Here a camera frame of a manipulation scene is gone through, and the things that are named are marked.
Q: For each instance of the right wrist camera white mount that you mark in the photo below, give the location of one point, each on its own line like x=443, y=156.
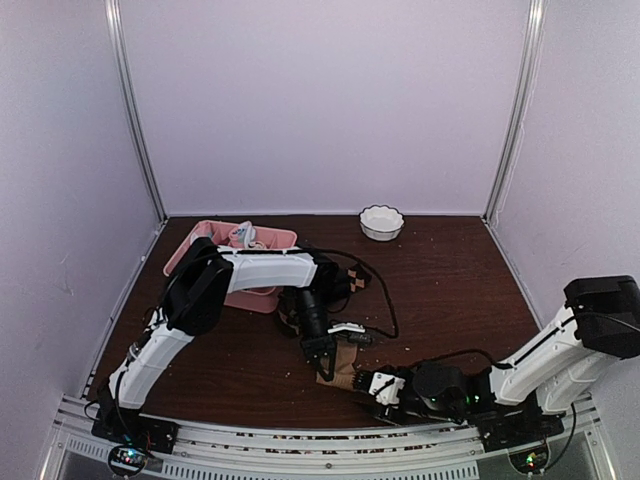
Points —
x=385, y=388

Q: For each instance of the brown argyle patterned sock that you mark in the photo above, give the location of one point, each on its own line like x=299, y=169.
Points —
x=347, y=283

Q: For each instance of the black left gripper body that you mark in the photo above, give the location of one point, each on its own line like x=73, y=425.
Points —
x=309, y=304

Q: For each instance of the right aluminium corner post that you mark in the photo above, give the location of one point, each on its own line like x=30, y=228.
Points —
x=523, y=91

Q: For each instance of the rolled socks in box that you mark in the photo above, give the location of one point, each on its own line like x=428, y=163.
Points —
x=244, y=236

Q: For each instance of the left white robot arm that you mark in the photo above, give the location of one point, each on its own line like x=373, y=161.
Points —
x=192, y=304

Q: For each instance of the aluminium corner post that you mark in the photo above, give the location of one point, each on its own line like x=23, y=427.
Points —
x=118, y=41
x=523, y=91

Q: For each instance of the aluminium front rail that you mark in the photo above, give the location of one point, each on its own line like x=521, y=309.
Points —
x=212, y=451

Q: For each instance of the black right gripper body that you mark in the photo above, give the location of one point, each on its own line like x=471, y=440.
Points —
x=447, y=415

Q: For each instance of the left aluminium corner post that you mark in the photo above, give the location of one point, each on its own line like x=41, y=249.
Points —
x=118, y=41

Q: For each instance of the white scalloped ceramic bowl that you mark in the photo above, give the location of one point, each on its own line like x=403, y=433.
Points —
x=381, y=223

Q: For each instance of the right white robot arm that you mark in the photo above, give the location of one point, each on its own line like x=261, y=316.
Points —
x=597, y=326

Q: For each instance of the tan ribbed sock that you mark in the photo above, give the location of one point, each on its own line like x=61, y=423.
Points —
x=345, y=371

